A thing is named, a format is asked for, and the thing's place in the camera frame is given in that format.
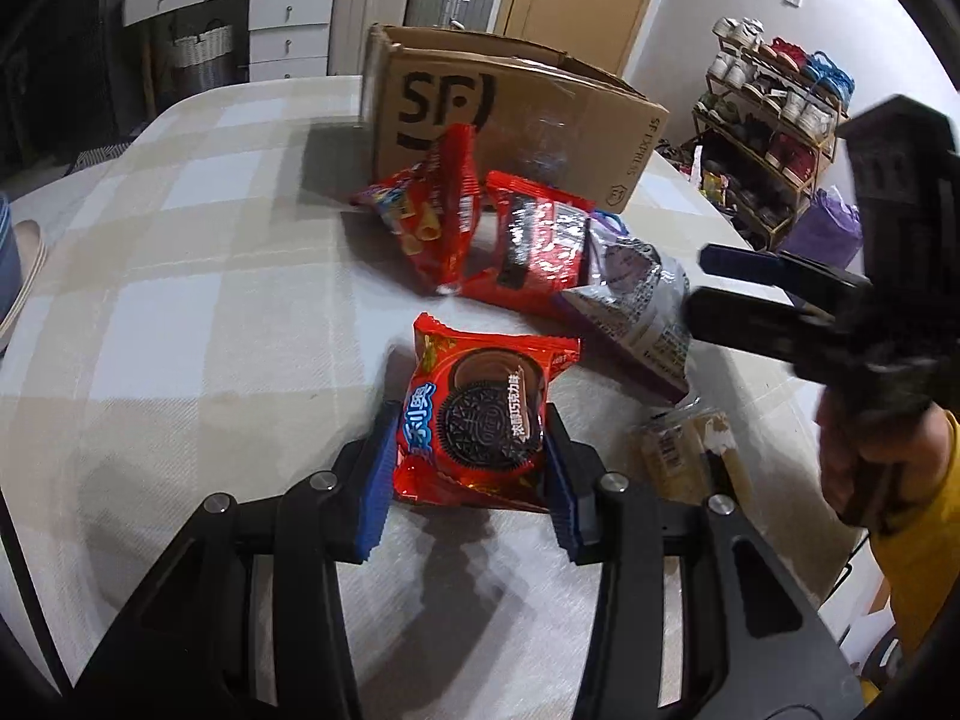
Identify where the blue bowl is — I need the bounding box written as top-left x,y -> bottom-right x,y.
0,191 -> 13,320

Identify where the white drawer desk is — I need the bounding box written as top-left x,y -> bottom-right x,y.
122,0 -> 336,85

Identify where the red cookie packet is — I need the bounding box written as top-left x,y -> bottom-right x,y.
392,312 -> 583,515

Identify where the red wafer packet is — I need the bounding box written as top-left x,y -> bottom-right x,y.
457,170 -> 599,317

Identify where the woven laundry basket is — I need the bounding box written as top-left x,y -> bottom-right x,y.
167,17 -> 239,92

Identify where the red egg roll packet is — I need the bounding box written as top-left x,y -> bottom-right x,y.
349,123 -> 484,299

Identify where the wooden door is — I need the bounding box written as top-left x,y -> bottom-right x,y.
493,0 -> 674,77

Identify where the printed cardboard box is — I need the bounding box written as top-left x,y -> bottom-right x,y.
361,22 -> 671,216

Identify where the person's right hand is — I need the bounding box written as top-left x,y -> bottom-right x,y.
816,388 -> 948,536

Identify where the purple yoga mat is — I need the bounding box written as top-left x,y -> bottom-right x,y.
778,186 -> 865,269

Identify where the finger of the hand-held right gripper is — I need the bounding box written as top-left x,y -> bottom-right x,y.
685,291 -> 835,374
697,242 -> 876,317

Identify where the patterned rug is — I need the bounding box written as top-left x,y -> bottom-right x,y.
66,141 -> 134,179

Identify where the silver purple snack packet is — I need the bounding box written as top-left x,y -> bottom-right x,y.
553,212 -> 696,404

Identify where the white suitcase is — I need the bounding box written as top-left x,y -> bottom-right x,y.
332,0 -> 419,77

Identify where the beige plate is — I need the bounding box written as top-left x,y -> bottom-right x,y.
0,220 -> 50,355

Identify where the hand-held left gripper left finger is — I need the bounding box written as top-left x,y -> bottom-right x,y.
71,401 -> 406,720

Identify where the wooden shoe rack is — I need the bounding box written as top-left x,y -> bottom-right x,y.
692,37 -> 857,254

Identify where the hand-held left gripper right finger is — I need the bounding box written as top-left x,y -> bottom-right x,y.
541,403 -> 863,720

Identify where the shoe rack with shoes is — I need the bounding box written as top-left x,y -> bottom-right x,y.
694,15 -> 856,241

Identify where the clear bread packet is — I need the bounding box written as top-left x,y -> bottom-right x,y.
628,403 -> 756,509

